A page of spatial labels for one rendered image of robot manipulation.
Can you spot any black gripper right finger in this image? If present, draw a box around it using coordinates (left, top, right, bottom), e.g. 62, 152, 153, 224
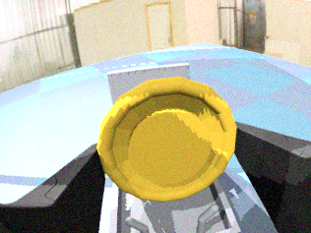
235, 121, 311, 233

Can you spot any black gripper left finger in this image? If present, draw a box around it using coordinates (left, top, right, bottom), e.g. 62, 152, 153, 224
0, 144, 106, 233

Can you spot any yellow plate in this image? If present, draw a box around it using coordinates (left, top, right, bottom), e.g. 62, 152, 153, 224
96, 77, 236, 203

